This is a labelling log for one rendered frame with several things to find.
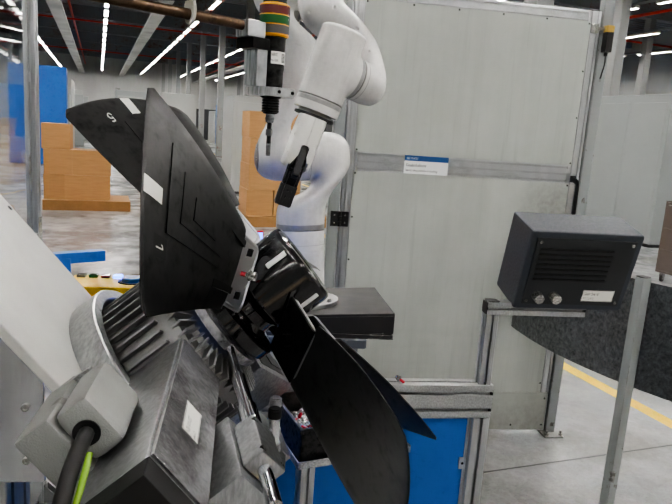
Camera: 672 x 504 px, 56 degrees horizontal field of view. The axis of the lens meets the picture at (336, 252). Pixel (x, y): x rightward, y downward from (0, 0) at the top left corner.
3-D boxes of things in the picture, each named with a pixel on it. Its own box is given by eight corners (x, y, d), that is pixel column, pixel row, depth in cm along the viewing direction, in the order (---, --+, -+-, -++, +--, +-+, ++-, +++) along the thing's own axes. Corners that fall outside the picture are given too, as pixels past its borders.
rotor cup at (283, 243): (268, 354, 94) (338, 301, 94) (251, 366, 80) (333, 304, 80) (211, 276, 95) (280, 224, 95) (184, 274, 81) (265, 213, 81)
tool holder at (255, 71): (254, 93, 86) (257, 17, 84) (225, 93, 91) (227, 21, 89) (304, 99, 92) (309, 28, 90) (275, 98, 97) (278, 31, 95)
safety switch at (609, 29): (588, 78, 279) (596, 22, 275) (583, 78, 283) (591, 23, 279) (607, 79, 280) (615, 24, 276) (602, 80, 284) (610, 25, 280)
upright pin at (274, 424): (265, 453, 89) (267, 411, 87) (265, 446, 91) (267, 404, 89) (280, 453, 89) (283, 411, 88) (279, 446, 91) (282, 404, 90)
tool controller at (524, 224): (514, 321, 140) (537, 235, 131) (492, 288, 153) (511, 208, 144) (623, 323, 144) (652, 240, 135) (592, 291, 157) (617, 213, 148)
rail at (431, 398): (79, 418, 132) (78, 382, 131) (83, 410, 136) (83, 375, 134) (490, 418, 146) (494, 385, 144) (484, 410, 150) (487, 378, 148)
